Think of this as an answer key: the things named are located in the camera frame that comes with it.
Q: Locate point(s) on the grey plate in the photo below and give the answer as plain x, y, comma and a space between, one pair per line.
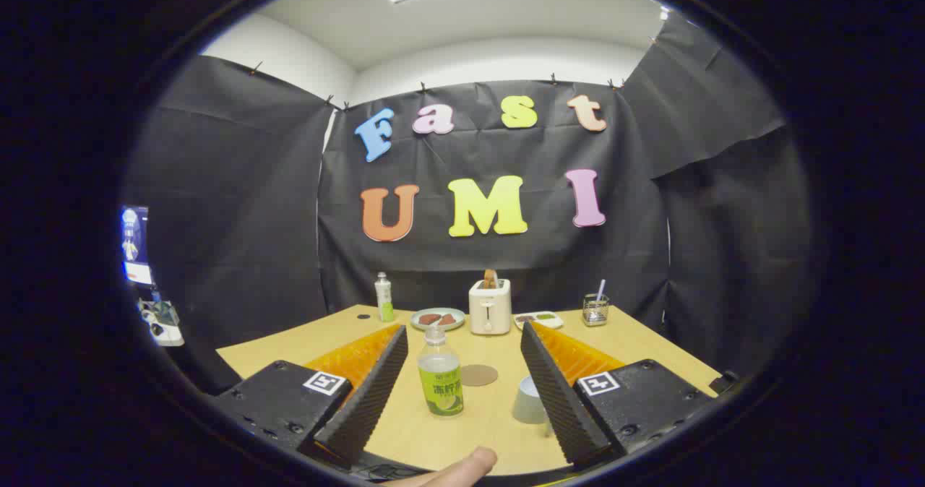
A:
438, 327

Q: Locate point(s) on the lit screen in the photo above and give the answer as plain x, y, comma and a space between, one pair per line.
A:
136, 245

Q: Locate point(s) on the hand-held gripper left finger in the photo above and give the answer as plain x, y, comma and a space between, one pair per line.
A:
368, 400

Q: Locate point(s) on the small white squeeze bottle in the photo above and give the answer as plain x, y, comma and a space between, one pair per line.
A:
384, 303

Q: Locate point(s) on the brown bread slice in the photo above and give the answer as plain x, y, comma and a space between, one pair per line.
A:
491, 279

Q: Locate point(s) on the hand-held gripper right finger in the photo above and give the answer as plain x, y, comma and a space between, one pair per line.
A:
556, 400

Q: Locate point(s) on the black clamp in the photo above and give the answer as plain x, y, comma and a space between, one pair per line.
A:
724, 382

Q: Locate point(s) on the white snack tray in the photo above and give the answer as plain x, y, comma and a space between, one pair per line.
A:
538, 322

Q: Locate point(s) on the green label juice bottle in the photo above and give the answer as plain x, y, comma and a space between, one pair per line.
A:
441, 393

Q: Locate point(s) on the brown food piece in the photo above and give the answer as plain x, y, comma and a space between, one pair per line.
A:
429, 319
448, 320

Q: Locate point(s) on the black backdrop cloth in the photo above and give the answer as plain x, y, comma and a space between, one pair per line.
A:
253, 220

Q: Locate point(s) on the cream toaster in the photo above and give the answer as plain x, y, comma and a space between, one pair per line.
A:
490, 313

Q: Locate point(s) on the pale straw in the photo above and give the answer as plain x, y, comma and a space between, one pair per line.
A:
601, 288

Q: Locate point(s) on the pale blue cup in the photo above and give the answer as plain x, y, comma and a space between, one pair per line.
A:
527, 404

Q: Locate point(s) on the round brown coaster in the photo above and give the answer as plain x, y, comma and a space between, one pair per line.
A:
480, 376

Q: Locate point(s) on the wooden table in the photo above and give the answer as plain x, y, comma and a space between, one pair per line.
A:
491, 415

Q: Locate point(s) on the white device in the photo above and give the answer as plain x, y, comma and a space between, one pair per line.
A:
165, 328

